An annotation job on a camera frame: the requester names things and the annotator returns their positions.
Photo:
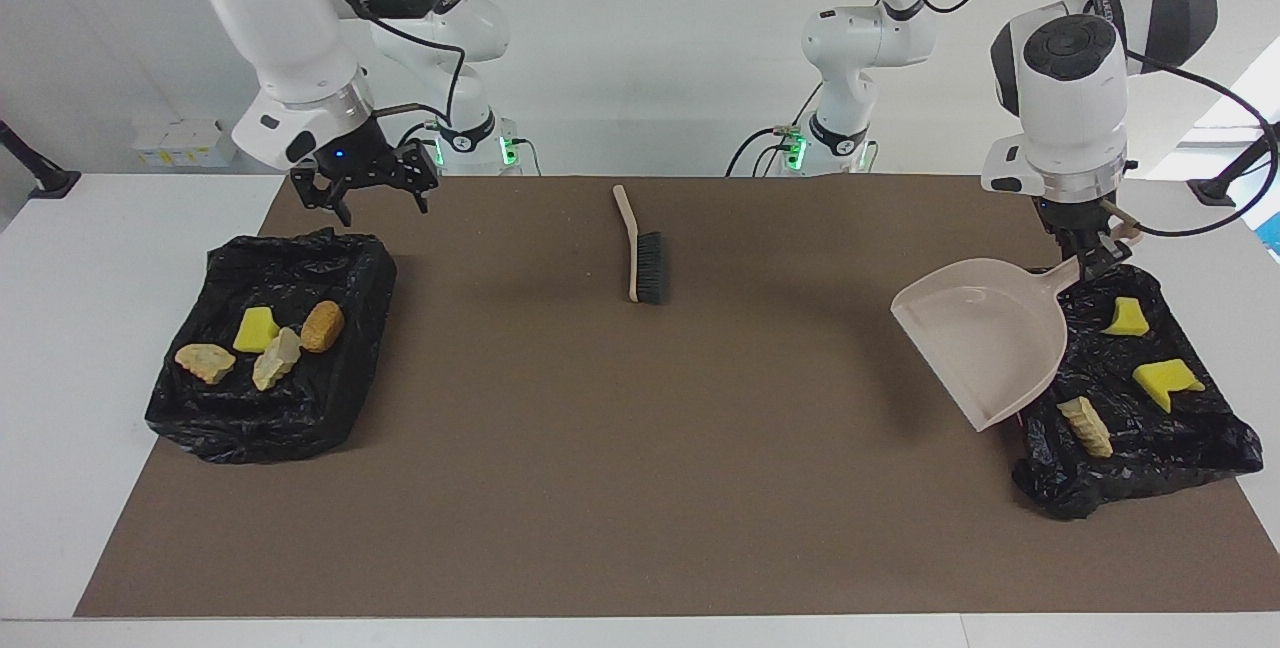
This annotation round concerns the brown table mat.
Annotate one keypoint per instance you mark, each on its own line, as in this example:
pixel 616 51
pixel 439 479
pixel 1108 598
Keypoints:
pixel 640 548

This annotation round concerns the yellow sponge chunk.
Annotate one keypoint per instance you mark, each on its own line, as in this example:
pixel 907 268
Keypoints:
pixel 256 330

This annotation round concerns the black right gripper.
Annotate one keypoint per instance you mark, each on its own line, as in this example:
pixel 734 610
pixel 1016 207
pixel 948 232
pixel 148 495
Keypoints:
pixel 355 156

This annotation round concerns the brown round bread roll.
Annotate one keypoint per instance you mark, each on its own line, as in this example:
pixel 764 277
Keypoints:
pixel 322 326

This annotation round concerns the large pale bread chunk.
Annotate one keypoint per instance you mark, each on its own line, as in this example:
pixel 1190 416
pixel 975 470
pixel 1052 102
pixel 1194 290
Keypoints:
pixel 1088 426

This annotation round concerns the beige plastic dustpan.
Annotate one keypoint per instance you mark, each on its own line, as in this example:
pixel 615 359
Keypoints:
pixel 980 338

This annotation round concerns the beige hand brush black bristles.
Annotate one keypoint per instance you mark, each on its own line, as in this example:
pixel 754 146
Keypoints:
pixel 645 263

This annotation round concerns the tan bread piece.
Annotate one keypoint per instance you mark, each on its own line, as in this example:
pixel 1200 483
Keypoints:
pixel 205 363

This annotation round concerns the blue object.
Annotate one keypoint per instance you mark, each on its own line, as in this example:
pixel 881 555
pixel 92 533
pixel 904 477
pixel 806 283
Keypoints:
pixel 1273 233

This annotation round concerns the notched yellow sponge piece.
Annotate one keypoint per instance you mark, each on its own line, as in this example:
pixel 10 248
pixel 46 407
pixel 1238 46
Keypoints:
pixel 1165 383

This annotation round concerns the black bag lined bin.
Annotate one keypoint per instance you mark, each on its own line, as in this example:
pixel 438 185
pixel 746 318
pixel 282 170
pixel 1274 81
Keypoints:
pixel 300 418
pixel 1140 478

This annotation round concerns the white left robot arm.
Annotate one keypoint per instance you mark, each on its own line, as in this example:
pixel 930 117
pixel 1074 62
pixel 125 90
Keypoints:
pixel 1070 98

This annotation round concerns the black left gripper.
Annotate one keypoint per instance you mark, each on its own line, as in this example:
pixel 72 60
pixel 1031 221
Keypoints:
pixel 1075 216

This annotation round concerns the curved yellow sponge piece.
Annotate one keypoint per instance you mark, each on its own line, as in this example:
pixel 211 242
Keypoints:
pixel 1127 318

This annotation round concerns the white cardboard boxes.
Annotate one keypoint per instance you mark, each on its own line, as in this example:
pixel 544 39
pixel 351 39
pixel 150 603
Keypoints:
pixel 185 146

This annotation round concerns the black clamp stand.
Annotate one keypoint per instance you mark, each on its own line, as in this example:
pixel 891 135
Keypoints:
pixel 1215 190
pixel 50 181

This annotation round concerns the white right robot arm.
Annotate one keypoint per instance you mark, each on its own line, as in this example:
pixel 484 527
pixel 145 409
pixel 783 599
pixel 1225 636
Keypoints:
pixel 290 28

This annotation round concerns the pale cream bread piece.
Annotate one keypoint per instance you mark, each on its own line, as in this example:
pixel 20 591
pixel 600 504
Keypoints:
pixel 272 363

